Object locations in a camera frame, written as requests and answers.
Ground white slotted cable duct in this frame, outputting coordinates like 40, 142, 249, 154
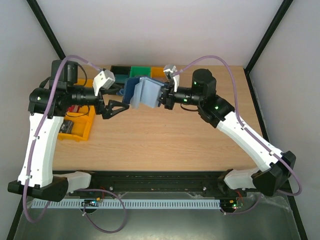
28, 198, 221, 210

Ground small orange storage bin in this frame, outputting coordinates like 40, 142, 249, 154
150, 66, 165, 79

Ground orange three-compartment bin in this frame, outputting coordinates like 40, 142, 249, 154
57, 78, 97, 143

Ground black storage bin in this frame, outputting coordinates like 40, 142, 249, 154
110, 65, 131, 84

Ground black frame post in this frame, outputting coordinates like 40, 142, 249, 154
26, 0, 66, 61
243, 0, 295, 73

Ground blue card holder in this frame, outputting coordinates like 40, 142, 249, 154
121, 76, 167, 109

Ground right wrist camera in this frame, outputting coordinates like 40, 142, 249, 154
163, 64, 180, 93

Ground left black frame post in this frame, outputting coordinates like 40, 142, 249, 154
26, 0, 66, 61

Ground green storage bin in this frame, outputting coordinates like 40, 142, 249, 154
129, 66, 151, 78

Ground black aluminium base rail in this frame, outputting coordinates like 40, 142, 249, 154
24, 170, 291, 198

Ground dark grey card stack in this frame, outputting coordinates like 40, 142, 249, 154
59, 120, 74, 134

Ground red card stack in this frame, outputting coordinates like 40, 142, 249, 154
67, 105, 81, 113

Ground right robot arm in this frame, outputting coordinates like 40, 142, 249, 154
159, 65, 296, 197

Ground right black frame post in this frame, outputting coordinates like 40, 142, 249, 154
243, 0, 295, 73

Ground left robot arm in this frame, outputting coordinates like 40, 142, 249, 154
7, 60, 129, 202

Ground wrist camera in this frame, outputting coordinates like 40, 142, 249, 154
92, 69, 116, 97
163, 64, 180, 93

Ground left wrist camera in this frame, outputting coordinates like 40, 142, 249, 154
92, 69, 116, 97

